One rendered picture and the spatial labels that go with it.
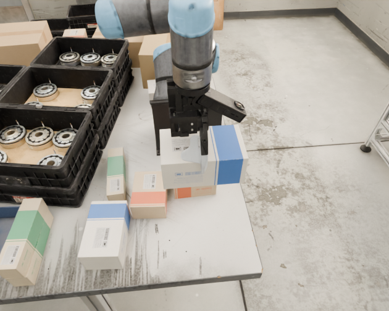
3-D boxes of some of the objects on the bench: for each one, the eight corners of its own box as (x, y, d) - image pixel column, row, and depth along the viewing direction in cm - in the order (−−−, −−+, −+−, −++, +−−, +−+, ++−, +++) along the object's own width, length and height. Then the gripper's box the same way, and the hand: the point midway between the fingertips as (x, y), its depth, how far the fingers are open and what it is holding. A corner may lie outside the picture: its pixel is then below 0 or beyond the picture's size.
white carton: (186, 91, 162) (185, 76, 156) (189, 103, 154) (189, 89, 148) (149, 94, 160) (147, 80, 153) (150, 108, 152) (149, 93, 145)
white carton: (97, 215, 108) (91, 201, 102) (130, 214, 109) (126, 200, 102) (85, 269, 95) (77, 257, 88) (123, 268, 95) (118, 256, 88)
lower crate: (122, 110, 151) (118, 89, 142) (105, 152, 130) (99, 131, 122) (46, 105, 153) (37, 86, 145) (17, 146, 133) (5, 126, 124)
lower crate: (105, 152, 130) (99, 131, 122) (81, 210, 110) (71, 190, 101) (17, 147, 133) (5, 126, 124) (-22, 202, 112) (-40, 182, 103)
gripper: (165, 57, 65) (171, 127, 79) (168, 113, 52) (175, 184, 66) (204, 55, 65) (203, 124, 80) (217, 110, 52) (213, 181, 67)
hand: (202, 150), depth 73 cm, fingers closed on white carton, 13 cm apart
